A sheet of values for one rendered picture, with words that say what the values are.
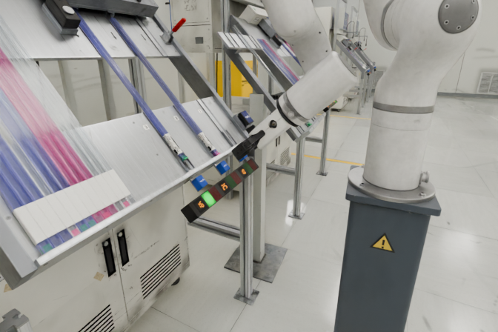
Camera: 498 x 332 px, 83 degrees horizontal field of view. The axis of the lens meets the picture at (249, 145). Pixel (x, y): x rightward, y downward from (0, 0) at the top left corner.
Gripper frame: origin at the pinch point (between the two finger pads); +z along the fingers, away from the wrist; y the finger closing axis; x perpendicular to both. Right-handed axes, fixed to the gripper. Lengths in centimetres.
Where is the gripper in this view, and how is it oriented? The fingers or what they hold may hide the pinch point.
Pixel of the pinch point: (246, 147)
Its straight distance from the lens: 73.8
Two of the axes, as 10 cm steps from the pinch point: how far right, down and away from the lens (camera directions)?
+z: -6.6, 5.4, 5.2
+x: -6.1, -7.9, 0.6
